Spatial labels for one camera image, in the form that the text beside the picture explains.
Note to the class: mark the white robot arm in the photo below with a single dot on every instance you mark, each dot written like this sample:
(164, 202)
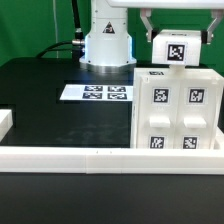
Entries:
(108, 46)

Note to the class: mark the white cabinet door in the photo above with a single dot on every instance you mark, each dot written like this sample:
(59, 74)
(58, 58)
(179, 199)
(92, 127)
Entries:
(198, 110)
(157, 112)

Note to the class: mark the white cabinet body box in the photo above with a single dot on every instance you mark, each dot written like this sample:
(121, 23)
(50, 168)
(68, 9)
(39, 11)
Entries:
(174, 72)

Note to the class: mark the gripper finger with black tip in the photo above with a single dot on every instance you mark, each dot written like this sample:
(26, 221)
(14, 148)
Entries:
(207, 35)

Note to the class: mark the gripper finger with grey tip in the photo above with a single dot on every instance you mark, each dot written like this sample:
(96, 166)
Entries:
(145, 15)

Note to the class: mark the white U-shaped fence frame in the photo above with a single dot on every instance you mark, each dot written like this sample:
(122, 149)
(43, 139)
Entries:
(112, 161)

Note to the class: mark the white marker sheet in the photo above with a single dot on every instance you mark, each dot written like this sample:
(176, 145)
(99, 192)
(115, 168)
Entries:
(78, 92)

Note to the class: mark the small white cabinet top block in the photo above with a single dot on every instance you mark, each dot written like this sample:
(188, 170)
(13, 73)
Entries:
(177, 47)

